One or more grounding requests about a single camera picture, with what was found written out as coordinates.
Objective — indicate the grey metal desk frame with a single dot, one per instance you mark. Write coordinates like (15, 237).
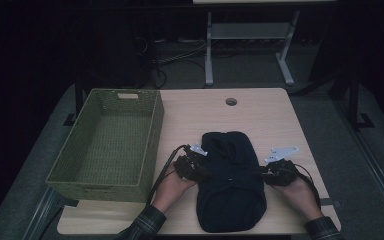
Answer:
(250, 30)

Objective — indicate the grey round table grommet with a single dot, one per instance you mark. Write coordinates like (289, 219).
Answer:
(231, 101)

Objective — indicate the green woven basket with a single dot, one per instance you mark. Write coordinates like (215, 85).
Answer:
(123, 111)

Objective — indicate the person's right hand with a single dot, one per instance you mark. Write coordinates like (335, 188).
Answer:
(296, 196)

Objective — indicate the black printed t-shirt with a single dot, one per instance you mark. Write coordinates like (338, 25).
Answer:
(230, 200)

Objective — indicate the person's left hand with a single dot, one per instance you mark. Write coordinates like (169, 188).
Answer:
(171, 191)

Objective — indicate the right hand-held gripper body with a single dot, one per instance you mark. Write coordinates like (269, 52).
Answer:
(281, 173)

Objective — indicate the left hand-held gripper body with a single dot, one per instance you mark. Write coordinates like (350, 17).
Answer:
(186, 166)

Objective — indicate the black stand post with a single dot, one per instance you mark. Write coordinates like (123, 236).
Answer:
(79, 100)
(354, 100)

